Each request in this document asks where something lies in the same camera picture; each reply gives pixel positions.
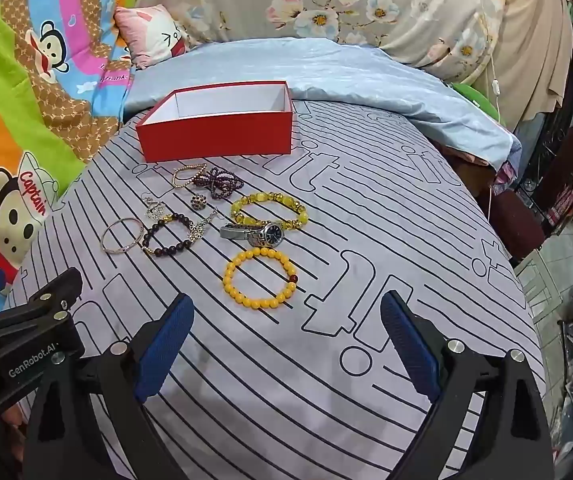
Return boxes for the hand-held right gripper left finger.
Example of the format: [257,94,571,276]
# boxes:
[25,292,194,480]

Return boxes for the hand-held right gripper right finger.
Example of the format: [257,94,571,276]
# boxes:
[381,290,555,480]

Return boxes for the thin metal bangle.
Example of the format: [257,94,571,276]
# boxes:
[101,217,144,254]

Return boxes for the orange bead bracelet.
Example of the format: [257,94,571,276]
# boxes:
[222,247,299,311]

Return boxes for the dark brown bead bracelet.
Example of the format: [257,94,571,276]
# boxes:
[141,212,201,259]

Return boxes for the silver wristwatch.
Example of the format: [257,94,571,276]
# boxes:
[219,221,285,248]

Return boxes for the yellow glass bead bracelet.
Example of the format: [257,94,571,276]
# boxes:
[229,192,310,231]

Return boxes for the dark purple bead necklace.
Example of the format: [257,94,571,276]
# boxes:
[189,166,247,202]

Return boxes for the red cardboard box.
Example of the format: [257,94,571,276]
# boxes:
[135,80,295,163]

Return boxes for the grey striped bedsheet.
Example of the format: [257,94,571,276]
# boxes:
[6,97,547,480]

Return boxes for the silver charm earrings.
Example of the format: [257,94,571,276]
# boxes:
[142,195,168,221]

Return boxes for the cartoon monkey blanket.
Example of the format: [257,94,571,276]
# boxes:
[0,0,167,286]

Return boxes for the dark red chair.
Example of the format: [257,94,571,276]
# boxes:
[487,127,573,261]

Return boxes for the green plastic object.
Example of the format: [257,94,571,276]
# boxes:
[451,81,500,122]

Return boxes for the light blue blanket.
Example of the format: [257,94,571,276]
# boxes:
[122,37,522,171]

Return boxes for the pink cartoon pillow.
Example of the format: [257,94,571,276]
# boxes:
[114,4,192,70]

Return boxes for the beige curtain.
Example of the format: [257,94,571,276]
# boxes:
[487,0,573,128]

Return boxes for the silver flower chain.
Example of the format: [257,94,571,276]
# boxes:
[186,207,227,246]

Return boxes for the gold bead heart bracelet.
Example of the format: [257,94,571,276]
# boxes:
[172,163,209,192]

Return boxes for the white switch cable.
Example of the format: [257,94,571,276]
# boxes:
[469,0,505,128]

